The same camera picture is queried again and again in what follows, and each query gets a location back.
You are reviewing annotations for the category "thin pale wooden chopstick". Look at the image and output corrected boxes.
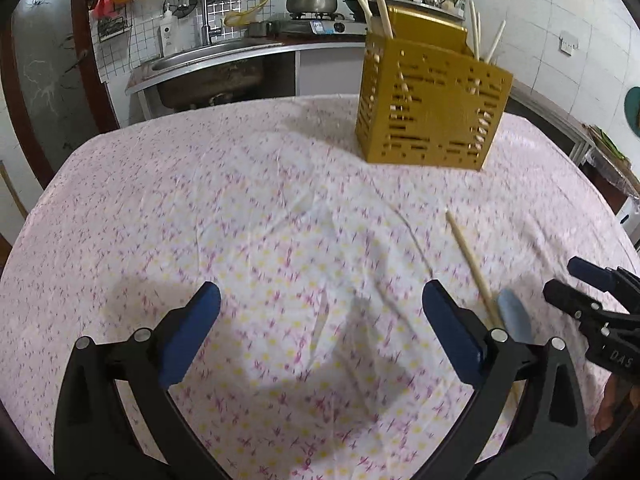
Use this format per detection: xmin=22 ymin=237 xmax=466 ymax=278
xmin=469 ymin=0 xmax=478 ymax=61

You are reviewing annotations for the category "person's right hand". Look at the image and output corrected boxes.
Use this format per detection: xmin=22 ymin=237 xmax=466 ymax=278
xmin=593 ymin=375 xmax=640 ymax=434

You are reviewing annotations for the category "side table with clutter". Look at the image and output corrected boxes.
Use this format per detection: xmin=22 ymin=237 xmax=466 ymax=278
xmin=577 ymin=124 xmax=639 ymax=200

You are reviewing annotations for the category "floral pink tablecloth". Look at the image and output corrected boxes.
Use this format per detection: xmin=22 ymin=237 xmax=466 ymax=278
xmin=1 ymin=96 xmax=639 ymax=479

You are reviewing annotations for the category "gold slotted utensil holder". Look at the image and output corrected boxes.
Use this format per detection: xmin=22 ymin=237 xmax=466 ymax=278
xmin=356 ymin=6 xmax=513 ymax=170

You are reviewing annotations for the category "stainless steel sink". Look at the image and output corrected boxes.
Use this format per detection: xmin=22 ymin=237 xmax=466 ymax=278
xmin=126 ymin=38 xmax=296 ymax=110

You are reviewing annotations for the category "gas stove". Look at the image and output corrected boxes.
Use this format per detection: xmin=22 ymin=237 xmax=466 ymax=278
xmin=267 ymin=13 xmax=368 ymax=37

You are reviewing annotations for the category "metal faucet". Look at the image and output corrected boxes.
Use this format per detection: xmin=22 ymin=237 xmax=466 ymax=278
xmin=200 ymin=0 xmax=219 ymax=47

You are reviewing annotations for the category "white soap bottle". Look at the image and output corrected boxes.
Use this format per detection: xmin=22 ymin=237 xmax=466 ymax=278
xmin=160 ymin=10 xmax=179 ymax=58

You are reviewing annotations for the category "green round wall plate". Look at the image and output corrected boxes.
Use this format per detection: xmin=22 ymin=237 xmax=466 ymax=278
xmin=624 ymin=87 xmax=640 ymax=136

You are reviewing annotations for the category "white wall socket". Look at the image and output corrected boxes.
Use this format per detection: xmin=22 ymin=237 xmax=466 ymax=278
xmin=559 ymin=30 xmax=579 ymax=56

